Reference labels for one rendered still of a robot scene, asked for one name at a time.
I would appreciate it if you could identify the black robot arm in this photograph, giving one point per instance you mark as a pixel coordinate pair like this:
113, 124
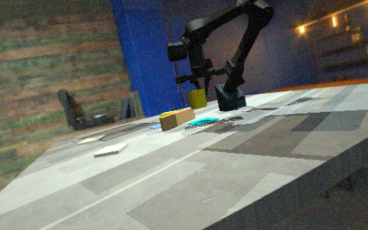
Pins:
260, 14

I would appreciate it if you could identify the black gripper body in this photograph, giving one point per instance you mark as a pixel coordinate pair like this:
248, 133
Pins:
215, 71

